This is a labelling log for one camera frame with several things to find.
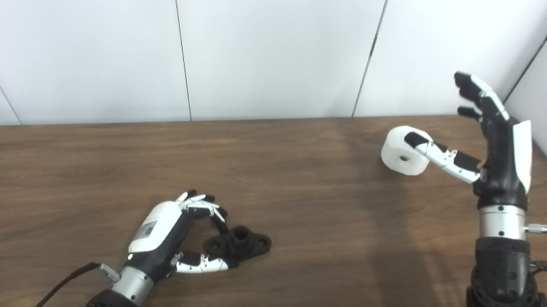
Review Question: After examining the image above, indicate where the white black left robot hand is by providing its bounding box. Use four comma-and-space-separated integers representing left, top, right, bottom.
124, 184, 238, 293

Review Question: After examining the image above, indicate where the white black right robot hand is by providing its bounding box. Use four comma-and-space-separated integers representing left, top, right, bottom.
397, 66, 543, 214

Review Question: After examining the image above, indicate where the black plastic holder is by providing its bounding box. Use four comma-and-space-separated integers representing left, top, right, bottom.
203, 222, 273, 273

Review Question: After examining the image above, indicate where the round white plastic piece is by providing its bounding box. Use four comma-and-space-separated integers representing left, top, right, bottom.
379, 123, 434, 178

